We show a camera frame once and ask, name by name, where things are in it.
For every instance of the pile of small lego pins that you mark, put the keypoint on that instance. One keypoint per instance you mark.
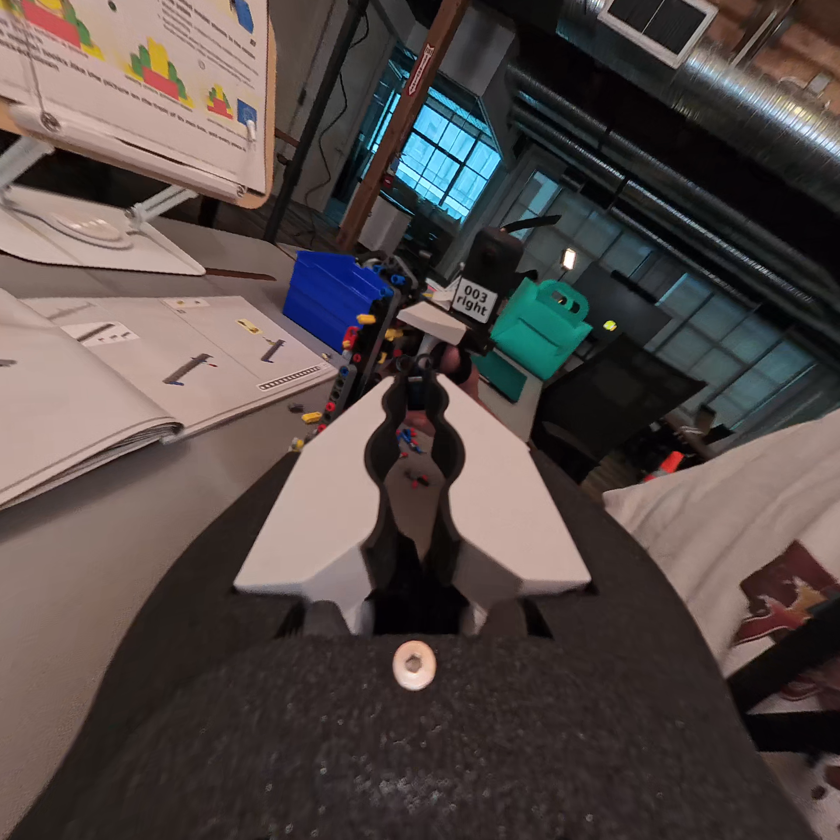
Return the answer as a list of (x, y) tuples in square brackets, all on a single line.
[(408, 438)]

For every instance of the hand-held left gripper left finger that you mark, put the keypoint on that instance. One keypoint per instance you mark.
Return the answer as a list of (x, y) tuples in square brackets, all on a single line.
[(315, 525)]

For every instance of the black mesh office chair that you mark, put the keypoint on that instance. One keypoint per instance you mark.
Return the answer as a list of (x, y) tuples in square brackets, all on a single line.
[(610, 400)]

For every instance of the white air vent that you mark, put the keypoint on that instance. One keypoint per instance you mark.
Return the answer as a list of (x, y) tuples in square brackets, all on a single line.
[(656, 23)]

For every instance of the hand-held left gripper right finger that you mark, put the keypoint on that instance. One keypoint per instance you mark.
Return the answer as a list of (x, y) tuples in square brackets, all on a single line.
[(512, 525)]

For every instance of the white book stand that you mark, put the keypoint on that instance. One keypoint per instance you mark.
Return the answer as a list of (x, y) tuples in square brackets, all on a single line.
[(98, 243)]

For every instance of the grey lego car chassis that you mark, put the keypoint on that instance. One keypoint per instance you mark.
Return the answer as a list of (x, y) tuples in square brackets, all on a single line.
[(348, 387)]

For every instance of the wooden post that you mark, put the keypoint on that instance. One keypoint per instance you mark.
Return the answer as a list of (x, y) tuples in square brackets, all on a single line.
[(407, 111)]

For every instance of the large paned window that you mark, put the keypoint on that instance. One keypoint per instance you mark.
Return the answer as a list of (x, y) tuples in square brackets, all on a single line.
[(446, 151)]

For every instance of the black tripod pole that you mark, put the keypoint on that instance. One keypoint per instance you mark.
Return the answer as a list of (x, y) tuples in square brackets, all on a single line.
[(315, 124)]

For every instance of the small lit lamp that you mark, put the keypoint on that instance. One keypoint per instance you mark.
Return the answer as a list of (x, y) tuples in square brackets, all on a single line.
[(569, 259)]

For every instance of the person's right hand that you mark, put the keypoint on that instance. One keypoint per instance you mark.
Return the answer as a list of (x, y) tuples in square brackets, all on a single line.
[(451, 361)]

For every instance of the orange traffic cone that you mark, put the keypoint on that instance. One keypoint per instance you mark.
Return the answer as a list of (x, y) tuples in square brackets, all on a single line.
[(668, 464)]

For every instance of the open lego instruction booklet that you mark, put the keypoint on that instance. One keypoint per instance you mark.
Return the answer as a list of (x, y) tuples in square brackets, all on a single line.
[(216, 328)]

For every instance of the brick picture instruction sheet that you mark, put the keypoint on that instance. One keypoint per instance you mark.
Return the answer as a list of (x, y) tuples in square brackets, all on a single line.
[(164, 39)]

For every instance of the teal felt bag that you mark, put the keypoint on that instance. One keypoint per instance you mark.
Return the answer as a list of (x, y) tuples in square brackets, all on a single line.
[(538, 341)]

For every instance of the curved wooden desk lamp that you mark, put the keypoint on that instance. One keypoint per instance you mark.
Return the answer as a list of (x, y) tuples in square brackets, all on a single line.
[(531, 224)]

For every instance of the dark wall screen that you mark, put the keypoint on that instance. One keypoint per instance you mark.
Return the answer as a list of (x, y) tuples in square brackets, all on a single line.
[(623, 308)]

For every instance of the silver air duct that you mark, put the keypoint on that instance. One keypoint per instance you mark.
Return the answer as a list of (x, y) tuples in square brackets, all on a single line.
[(754, 85)]

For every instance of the blue storage bin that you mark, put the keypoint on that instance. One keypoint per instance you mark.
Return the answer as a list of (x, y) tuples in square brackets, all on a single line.
[(321, 295)]

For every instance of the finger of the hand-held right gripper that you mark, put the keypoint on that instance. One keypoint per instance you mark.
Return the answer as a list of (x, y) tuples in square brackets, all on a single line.
[(430, 323)]

